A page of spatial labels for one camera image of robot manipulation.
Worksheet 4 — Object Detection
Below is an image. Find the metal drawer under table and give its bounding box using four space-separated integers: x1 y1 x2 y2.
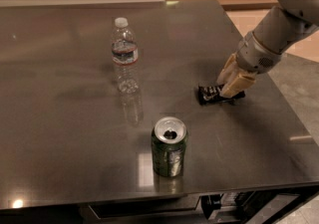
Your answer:
89 195 199 219

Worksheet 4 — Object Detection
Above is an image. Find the black rxbar chocolate wrapper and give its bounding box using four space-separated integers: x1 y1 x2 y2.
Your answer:
197 85 245 106

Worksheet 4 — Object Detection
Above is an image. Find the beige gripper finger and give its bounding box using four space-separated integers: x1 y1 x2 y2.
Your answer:
216 54 237 85
218 70 256 99

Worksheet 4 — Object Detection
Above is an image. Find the green soda can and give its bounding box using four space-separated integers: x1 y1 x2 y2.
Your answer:
152 116 187 177

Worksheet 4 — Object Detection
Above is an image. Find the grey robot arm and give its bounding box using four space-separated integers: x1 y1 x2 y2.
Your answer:
216 0 319 99

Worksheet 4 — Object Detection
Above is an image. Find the black equipment under table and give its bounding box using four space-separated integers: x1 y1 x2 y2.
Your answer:
200 186 319 224

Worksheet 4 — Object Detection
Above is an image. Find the clear plastic water bottle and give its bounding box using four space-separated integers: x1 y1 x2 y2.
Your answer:
111 17 139 94

